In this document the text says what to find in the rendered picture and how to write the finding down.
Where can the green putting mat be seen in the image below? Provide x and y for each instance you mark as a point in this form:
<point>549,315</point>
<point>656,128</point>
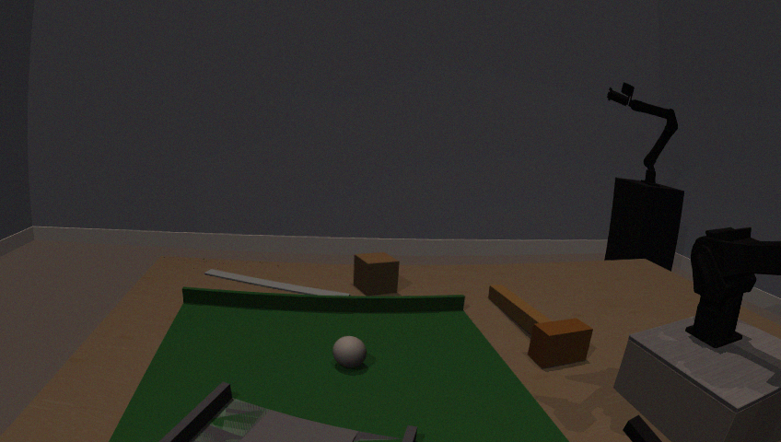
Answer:
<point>432,369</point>

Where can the brown cube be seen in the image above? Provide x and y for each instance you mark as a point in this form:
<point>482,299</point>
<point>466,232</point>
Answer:
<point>376,273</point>

